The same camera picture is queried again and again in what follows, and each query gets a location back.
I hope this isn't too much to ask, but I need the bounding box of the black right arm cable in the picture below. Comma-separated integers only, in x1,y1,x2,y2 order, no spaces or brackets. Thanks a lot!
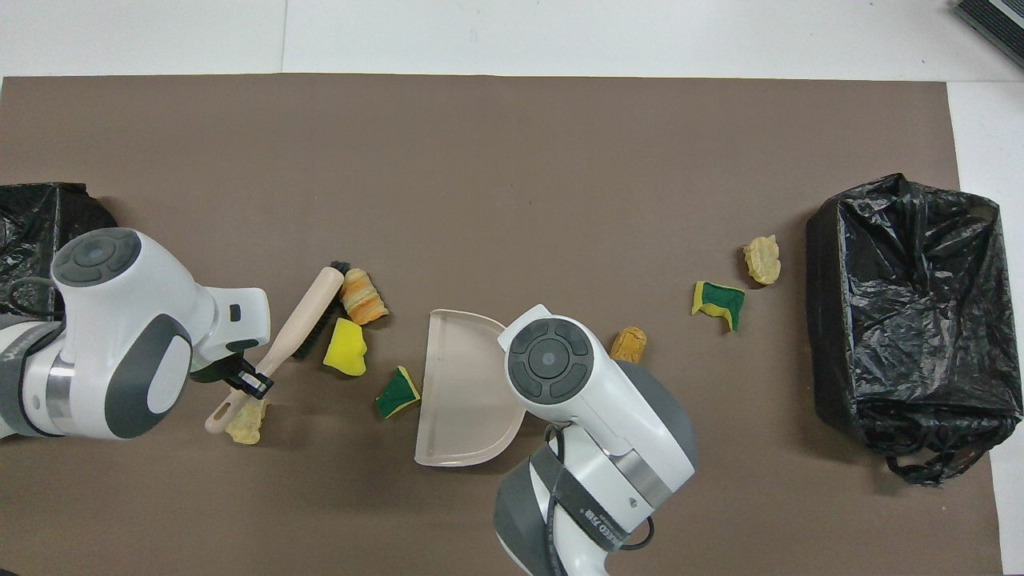
544,424,657,576

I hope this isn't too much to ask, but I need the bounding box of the left black trash bag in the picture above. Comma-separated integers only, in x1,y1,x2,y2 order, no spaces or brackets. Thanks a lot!
805,173,1024,487

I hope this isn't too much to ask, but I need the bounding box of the black trash bag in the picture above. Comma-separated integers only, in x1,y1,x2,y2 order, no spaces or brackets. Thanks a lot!
805,173,1024,487
0,182,118,321

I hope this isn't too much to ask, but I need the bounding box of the beige brush with black bristles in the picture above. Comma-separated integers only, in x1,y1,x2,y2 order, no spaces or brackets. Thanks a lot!
205,262,354,435

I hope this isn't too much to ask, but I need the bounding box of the small green yellow sponge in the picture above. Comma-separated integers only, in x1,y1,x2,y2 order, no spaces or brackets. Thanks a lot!
376,366,422,420

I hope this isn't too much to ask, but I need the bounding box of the beige plastic dustpan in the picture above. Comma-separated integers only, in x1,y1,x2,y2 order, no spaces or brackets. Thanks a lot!
414,309,529,468

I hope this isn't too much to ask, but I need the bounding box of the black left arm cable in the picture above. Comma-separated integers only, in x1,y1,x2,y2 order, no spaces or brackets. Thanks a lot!
4,276,65,321

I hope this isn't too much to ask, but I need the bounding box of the dark grey ribbed object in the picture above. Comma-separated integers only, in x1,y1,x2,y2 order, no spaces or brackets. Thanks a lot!
954,0,1024,71

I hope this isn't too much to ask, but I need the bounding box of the pale beige foam chunk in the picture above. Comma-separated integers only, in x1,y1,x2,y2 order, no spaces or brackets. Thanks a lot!
742,234,781,286
225,398,268,446

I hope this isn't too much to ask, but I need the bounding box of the right black trash bag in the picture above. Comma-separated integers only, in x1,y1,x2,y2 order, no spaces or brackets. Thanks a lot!
0,182,118,321

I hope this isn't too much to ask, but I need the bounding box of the brown bread roll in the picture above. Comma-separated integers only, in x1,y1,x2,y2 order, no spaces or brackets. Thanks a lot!
610,326,648,362

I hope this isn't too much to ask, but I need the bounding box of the notched green yellow sponge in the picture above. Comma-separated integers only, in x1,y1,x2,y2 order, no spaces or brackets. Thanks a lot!
691,281,746,332

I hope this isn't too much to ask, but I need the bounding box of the brown table mat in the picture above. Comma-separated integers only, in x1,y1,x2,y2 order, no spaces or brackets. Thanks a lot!
0,74,1006,576

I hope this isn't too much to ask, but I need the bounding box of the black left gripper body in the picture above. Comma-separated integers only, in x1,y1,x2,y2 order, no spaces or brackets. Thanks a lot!
190,350,258,385

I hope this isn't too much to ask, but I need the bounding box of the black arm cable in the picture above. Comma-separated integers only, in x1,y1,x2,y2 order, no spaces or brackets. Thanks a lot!
544,424,657,576
4,276,65,321

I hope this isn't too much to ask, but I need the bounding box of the yellow sponge wedge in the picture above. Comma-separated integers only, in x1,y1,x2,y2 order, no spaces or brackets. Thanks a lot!
323,318,368,377

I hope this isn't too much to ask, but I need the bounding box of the striped orange bread piece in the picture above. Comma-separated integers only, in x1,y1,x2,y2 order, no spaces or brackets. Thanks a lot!
339,268,390,326

